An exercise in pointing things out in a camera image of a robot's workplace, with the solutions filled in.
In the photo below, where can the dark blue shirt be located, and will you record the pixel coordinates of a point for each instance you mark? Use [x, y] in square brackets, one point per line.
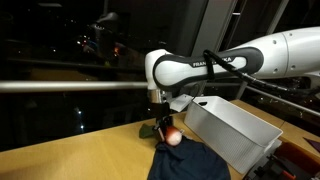
[190, 161]

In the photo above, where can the purple cloth piece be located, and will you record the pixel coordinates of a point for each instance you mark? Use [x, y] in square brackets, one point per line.
[314, 144]

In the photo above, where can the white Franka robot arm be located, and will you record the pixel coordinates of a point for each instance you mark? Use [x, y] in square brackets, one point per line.
[260, 61]

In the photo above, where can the slanted grey window bar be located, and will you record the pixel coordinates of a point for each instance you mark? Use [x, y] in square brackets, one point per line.
[276, 16]

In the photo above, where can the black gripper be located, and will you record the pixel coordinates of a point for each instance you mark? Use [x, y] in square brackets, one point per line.
[160, 110]

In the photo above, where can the white plastic basket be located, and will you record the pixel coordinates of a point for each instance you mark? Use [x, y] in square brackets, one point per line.
[230, 133]

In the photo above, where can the grey window frame pillar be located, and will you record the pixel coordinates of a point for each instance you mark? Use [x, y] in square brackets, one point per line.
[208, 30]

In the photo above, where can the red white plush turnip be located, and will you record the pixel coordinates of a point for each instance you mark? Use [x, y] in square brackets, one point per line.
[173, 136]

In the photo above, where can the horizontal metal window railing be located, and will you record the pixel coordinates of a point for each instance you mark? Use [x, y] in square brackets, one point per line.
[286, 101]
[73, 86]

